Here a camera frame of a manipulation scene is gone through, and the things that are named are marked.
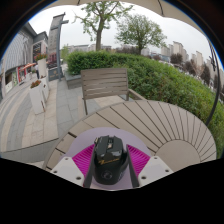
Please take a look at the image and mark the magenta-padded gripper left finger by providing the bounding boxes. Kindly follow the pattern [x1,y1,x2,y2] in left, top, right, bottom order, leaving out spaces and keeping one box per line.
[49,143,96,189]

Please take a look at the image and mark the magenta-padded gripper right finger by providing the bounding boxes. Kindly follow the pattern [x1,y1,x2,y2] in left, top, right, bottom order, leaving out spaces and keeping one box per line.
[125,143,175,189]

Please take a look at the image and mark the black computer mouse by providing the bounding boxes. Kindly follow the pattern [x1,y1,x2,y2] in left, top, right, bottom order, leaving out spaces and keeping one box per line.
[92,134,131,186]

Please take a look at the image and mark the lilac mouse pad with wrist rest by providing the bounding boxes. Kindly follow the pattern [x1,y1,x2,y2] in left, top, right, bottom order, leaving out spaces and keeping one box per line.
[64,126,153,191]

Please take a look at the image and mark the white planter with orange flowers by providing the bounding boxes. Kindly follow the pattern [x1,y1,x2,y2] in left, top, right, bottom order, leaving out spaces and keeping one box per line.
[28,79,51,116]

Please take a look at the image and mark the green hedge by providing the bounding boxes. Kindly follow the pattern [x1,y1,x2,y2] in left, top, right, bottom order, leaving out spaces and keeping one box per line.
[66,50,224,158]

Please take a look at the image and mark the grey slatted outdoor chair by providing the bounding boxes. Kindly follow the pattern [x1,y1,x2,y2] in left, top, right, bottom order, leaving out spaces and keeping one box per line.
[79,67,148,116]

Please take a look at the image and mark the dark curved parasol pole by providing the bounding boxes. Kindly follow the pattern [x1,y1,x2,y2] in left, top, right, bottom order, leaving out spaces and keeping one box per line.
[204,39,223,127]

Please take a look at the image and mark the white planter with red flowers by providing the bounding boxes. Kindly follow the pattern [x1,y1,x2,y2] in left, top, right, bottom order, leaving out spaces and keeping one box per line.
[34,52,50,80]

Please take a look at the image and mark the distant apartment blocks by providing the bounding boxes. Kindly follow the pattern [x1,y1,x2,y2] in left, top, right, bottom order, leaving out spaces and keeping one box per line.
[159,40,215,78]

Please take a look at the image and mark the grey shopfront building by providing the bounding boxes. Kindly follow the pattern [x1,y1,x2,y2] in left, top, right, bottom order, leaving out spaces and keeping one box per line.
[0,22,50,102]

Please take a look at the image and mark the tall grey sign pillar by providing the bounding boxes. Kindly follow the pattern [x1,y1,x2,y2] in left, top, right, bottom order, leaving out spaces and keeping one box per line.
[47,12,70,82]

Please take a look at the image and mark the round-crowned leafy tree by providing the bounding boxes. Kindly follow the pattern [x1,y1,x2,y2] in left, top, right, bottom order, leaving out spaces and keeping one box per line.
[114,13,168,56]

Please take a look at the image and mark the bare-trunked tall tree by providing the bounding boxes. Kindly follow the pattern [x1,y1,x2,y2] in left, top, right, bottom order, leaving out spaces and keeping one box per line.
[73,1,133,52]

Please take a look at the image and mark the beige parasol canopy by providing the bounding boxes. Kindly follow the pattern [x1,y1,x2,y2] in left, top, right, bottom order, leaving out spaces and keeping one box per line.
[42,0,205,35]

